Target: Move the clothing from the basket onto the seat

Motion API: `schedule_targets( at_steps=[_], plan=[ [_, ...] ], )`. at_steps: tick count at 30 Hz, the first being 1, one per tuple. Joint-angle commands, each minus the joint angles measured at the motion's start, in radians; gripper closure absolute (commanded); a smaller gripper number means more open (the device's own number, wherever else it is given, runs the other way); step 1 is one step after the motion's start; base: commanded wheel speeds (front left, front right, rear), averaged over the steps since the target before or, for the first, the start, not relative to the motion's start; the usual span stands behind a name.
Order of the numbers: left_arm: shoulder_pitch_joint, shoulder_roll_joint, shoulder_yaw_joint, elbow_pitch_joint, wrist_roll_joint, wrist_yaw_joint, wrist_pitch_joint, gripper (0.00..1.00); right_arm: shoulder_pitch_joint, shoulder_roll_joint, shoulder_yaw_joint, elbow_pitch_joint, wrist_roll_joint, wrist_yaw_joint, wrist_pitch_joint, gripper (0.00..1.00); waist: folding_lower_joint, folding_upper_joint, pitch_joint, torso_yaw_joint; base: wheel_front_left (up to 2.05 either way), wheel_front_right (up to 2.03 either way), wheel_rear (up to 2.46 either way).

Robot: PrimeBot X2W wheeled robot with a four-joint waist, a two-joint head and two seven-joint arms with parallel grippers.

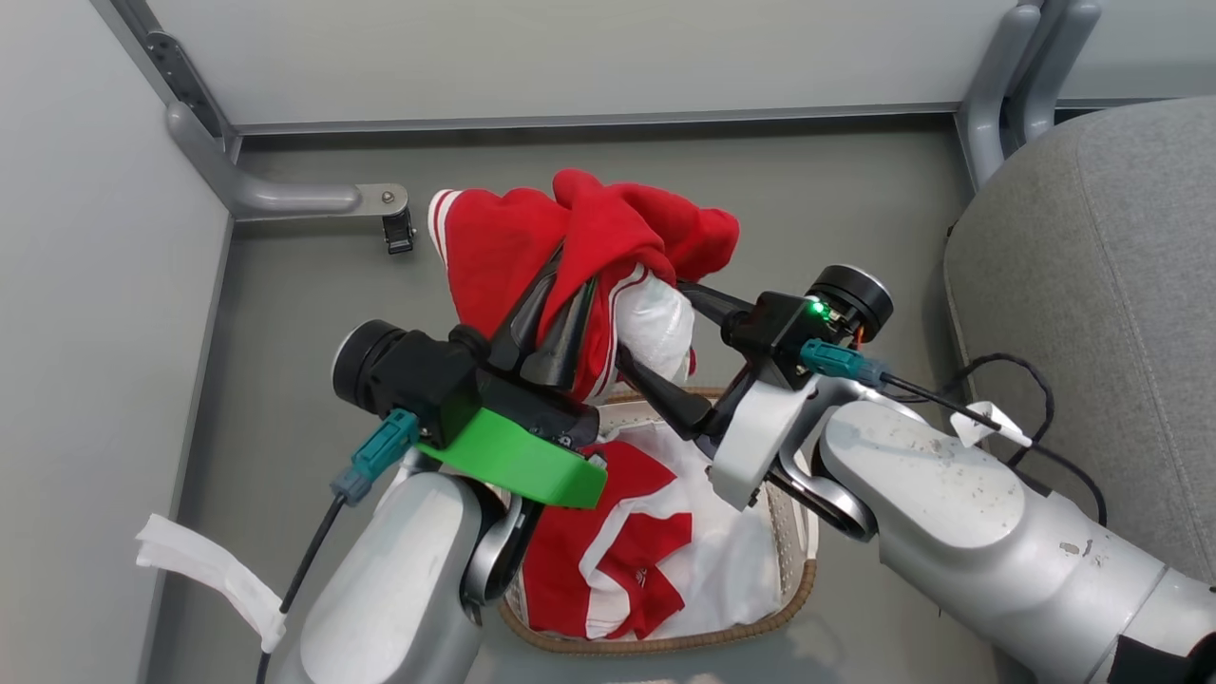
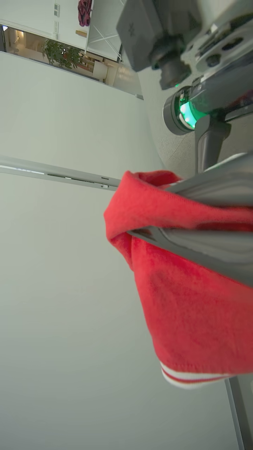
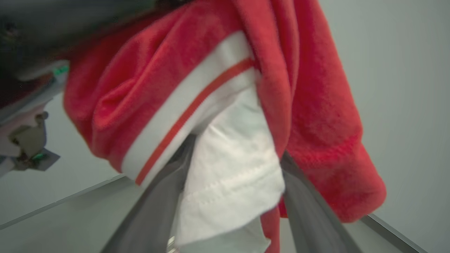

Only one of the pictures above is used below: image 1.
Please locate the small black caster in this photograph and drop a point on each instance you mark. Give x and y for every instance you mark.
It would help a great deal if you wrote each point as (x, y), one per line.
(399, 233)

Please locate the short white tape tag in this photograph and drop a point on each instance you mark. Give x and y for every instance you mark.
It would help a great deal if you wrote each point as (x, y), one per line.
(978, 423)

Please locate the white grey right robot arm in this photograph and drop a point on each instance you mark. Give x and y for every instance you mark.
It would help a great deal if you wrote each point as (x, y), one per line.
(950, 503)

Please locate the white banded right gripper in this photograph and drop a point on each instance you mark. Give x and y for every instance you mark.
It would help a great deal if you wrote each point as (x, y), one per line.
(755, 437)

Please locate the long white tape tag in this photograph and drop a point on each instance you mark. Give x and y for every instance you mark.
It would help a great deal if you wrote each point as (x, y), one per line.
(199, 560)

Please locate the grey metal frame foot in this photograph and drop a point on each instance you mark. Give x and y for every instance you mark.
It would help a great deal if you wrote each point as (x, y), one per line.
(285, 198)

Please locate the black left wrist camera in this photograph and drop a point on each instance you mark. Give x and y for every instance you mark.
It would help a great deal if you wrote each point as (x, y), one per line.
(418, 375)

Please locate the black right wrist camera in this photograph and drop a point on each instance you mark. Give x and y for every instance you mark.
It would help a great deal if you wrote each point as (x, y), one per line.
(774, 328)

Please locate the red garment with white stripes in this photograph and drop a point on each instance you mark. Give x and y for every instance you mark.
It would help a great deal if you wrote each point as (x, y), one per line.
(513, 237)

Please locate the grey metal frame tube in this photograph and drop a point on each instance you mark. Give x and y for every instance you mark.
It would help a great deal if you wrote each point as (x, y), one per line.
(988, 104)
(1050, 66)

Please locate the red and white jersey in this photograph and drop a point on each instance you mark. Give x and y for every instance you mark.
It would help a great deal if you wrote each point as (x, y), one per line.
(722, 560)

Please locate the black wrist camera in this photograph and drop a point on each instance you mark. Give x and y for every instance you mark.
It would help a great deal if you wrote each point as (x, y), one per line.
(774, 328)
(418, 375)

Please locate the dark metal wall bracket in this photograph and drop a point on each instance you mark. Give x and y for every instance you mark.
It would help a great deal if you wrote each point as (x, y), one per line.
(182, 74)

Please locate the wicker laundry basket white liner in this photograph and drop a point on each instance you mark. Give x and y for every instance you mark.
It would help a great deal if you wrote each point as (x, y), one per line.
(790, 532)

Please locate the grey fabric sofa seat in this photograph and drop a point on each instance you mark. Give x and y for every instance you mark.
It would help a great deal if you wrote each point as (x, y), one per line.
(1121, 266)

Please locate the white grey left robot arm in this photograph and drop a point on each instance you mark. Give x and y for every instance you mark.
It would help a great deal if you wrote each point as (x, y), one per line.
(399, 589)

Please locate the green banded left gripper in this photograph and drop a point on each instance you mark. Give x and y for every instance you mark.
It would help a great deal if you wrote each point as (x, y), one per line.
(513, 456)

